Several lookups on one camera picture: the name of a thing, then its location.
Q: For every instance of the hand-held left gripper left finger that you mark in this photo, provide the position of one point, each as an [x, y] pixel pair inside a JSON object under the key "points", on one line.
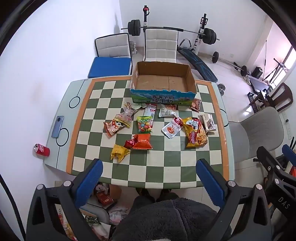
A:
{"points": [[90, 180]]}

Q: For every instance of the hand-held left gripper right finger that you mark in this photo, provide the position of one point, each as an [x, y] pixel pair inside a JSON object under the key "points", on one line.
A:
{"points": [[210, 183]]}

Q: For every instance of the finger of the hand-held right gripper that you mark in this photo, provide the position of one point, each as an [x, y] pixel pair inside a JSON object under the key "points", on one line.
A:
{"points": [[289, 155], [266, 157]]}

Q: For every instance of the orange white panda snack packet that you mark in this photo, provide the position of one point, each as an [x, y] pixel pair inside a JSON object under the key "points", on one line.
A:
{"points": [[118, 124]]}

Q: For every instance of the red brown pastry packet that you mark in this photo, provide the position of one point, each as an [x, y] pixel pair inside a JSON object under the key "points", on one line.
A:
{"points": [[195, 104]]}

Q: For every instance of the printed cardboard box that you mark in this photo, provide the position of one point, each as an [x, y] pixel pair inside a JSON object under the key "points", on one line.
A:
{"points": [[161, 98]]}

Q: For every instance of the small red box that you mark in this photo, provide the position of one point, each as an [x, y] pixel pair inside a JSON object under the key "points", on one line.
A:
{"points": [[104, 198]]}

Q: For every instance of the small brown carton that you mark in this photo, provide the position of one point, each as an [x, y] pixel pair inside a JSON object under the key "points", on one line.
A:
{"points": [[115, 191]]}

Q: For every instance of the grey shell chair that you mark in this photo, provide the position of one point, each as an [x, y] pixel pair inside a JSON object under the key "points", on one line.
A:
{"points": [[261, 129]]}

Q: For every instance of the grey storage bin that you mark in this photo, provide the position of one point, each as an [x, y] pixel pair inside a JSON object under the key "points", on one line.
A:
{"points": [[98, 216]]}

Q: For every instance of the yellow snack packet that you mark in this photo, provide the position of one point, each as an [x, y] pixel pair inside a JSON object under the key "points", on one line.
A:
{"points": [[119, 153]]}

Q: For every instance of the dark shoe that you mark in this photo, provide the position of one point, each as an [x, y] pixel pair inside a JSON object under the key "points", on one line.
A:
{"points": [[167, 195], [145, 194]]}

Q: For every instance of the large yellow chips bag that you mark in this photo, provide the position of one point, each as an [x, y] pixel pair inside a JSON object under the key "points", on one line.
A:
{"points": [[196, 134]]}

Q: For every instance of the small red snack packet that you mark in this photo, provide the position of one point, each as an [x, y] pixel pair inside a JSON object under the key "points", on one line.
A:
{"points": [[129, 143]]}

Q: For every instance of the red soda can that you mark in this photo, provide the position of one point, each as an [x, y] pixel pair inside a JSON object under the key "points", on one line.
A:
{"points": [[42, 150]]}

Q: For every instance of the person's grey fleece clothing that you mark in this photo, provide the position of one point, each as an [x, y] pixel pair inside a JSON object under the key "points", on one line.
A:
{"points": [[166, 220]]}

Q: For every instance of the brown white biscuit stick box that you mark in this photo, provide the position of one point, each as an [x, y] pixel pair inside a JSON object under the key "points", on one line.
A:
{"points": [[208, 122]]}

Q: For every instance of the brown wooden chair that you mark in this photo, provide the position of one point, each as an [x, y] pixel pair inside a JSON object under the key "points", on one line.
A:
{"points": [[285, 92]]}

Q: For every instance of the blue smartphone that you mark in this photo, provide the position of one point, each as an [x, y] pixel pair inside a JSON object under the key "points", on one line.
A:
{"points": [[57, 127]]}

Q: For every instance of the white red snack pouch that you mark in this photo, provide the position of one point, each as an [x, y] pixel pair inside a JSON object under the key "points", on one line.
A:
{"points": [[173, 128]]}

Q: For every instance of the exercise machine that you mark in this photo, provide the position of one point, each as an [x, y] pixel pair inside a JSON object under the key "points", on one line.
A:
{"points": [[259, 81]]}

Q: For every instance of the green colourful candy bag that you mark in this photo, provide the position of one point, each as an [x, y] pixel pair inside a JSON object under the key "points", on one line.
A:
{"points": [[145, 124]]}

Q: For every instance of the black dumbbell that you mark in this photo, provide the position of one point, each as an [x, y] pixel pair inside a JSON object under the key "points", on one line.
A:
{"points": [[222, 89]]}

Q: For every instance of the pink white snack packet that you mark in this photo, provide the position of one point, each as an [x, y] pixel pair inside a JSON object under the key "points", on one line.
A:
{"points": [[129, 109]]}

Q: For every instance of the silver white snack packet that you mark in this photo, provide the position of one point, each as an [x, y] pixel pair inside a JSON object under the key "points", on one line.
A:
{"points": [[167, 110]]}

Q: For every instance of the silver clear wrapper packet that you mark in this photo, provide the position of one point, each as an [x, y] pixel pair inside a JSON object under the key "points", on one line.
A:
{"points": [[141, 105]]}

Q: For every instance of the long white red snack packet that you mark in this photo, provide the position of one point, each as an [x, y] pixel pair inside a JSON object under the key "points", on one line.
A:
{"points": [[150, 112]]}

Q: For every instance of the window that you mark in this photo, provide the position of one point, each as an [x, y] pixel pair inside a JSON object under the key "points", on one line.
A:
{"points": [[290, 60]]}

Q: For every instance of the small floor barbell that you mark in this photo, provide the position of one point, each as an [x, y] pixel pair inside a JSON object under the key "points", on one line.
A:
{"points": [[215, 57]]}

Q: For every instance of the black weight bench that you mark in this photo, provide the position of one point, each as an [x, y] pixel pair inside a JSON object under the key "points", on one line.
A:
{"points": [[198, 64]]}

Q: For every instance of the white padded chair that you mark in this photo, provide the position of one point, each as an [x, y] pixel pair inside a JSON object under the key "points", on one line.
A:
{"points": [[160, 45], [113, 45]]}

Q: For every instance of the black barbell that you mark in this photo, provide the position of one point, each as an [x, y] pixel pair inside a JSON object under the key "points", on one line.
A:
{"points": [[134, 27]]}

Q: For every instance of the white barbell rack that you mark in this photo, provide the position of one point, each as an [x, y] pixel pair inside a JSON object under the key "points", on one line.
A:
{"points": [[146, 20]]}

